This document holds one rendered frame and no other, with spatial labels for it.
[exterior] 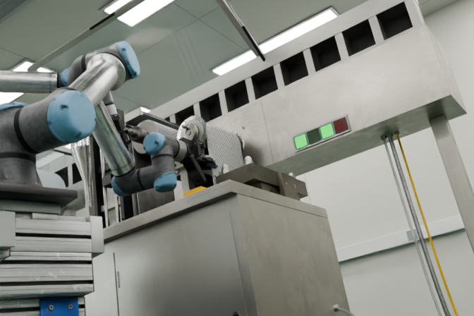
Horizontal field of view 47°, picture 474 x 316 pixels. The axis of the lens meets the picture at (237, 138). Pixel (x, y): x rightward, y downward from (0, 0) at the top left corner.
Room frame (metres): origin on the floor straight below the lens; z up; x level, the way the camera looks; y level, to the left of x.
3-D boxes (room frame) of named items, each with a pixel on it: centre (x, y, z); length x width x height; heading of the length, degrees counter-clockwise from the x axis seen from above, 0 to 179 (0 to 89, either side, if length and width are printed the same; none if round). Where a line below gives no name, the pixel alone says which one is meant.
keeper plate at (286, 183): (1.98, -0.16, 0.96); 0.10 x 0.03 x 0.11; 149
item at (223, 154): (2.04, 0.05, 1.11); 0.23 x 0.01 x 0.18; 149
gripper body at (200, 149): (1.84, 0.18, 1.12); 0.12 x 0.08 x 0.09; 149
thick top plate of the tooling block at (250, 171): (2.01, -0.07, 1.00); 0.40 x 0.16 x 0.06; 149
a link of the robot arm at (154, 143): (1.70, 0.26, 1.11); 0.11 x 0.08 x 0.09; 149
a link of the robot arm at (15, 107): (1.19, 0.53, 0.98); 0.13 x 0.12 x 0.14; 74
